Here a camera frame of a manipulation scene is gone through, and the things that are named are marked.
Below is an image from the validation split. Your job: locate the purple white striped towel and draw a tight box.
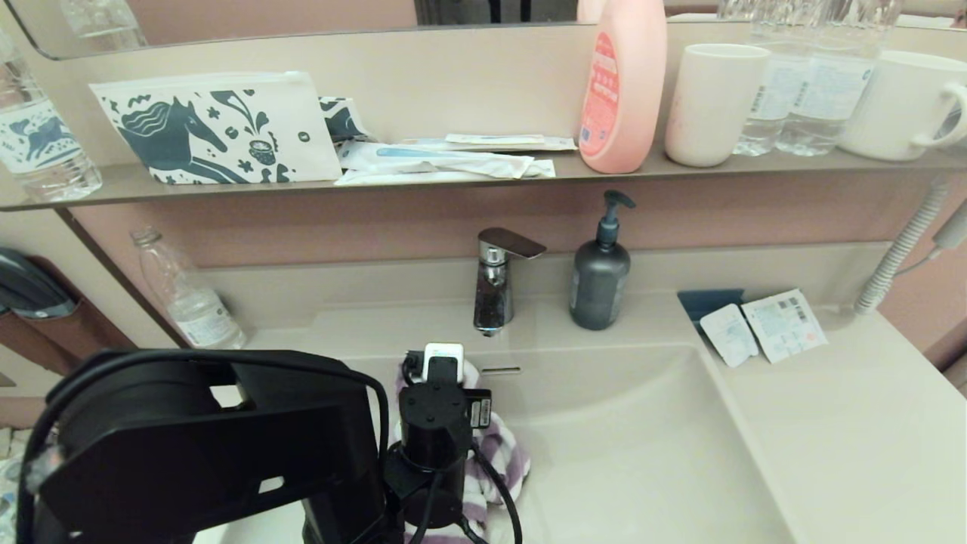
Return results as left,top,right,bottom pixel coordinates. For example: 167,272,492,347
393,357,531,544

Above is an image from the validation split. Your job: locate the chrome sink faucet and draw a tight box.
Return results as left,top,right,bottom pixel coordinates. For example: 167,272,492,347
473,227,548,338

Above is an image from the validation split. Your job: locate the beige ceramic sink basin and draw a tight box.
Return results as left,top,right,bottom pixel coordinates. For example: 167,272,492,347
193,299,794,544

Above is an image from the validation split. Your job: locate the dark grey soap dispenser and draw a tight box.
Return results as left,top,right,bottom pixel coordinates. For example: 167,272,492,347
569,190,637,331

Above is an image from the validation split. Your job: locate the plain white toiletry packet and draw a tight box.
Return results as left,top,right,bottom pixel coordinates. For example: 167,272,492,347
333,159,558,187

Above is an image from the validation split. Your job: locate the white packet with blue toothbrush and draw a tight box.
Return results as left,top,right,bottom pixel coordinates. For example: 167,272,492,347
336,141,536,180

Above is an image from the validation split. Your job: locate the dark blue packet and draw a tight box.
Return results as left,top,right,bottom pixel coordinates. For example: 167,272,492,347
678,289,747,331

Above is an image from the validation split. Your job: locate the small white sachet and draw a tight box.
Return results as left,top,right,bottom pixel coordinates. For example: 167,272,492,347
700,302,761,368

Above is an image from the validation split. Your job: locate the flat white toiletry packet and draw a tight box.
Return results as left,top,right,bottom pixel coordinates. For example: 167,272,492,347
401,133,579,152

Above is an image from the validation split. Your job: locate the slim clear plastic bottle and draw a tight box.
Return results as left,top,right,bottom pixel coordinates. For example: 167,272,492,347
130,226,247,351

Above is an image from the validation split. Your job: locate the folded blue patterned pouch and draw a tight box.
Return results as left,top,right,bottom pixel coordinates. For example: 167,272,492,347
318,95,376,144

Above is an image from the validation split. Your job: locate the white sachet with barcode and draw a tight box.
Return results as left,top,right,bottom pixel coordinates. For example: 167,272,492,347
741,287,830,364

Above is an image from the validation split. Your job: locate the pink lotion bottle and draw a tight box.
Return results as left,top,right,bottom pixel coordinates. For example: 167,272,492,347
577,0,669,175

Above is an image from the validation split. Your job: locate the white horse print pouch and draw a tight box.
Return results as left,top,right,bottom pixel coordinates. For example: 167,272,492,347
88,70,344,185

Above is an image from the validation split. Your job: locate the brown holder pouch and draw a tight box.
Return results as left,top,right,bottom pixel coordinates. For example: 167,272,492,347
0,255,137,379

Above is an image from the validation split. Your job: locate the clear plastic water bottle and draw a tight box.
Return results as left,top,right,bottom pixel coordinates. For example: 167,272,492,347
732,0,805,157
774,0,905,157

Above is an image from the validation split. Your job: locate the dark blue hair dryer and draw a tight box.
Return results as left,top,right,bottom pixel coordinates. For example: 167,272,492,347
0,247,78,320

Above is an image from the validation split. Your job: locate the shrink-wrapped bottle pack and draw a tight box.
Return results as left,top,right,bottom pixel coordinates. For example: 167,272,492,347
0,427,46,544

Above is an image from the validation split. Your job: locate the water bottle blue animal label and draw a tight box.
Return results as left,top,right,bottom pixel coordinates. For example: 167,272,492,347
0,34,103,202

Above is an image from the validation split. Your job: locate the white handset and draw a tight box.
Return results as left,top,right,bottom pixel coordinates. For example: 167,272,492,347
931,194,967,252

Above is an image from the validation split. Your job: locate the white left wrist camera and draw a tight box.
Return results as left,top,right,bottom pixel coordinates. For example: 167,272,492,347
422,342,465,383

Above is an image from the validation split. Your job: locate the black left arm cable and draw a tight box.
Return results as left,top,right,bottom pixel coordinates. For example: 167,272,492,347
15,348,524,544

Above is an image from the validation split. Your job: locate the white handleless cup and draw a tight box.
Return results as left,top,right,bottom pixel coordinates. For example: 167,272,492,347
665,42,772,168

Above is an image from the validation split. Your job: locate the grey wall shelf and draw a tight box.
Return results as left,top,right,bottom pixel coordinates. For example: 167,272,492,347
0,144,967,212

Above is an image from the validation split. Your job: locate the white coiled hose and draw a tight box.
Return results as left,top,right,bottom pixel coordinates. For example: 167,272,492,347
854,180,950,314

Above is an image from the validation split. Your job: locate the white mug with handle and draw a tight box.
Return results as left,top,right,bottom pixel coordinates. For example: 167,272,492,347
838,49,967,162

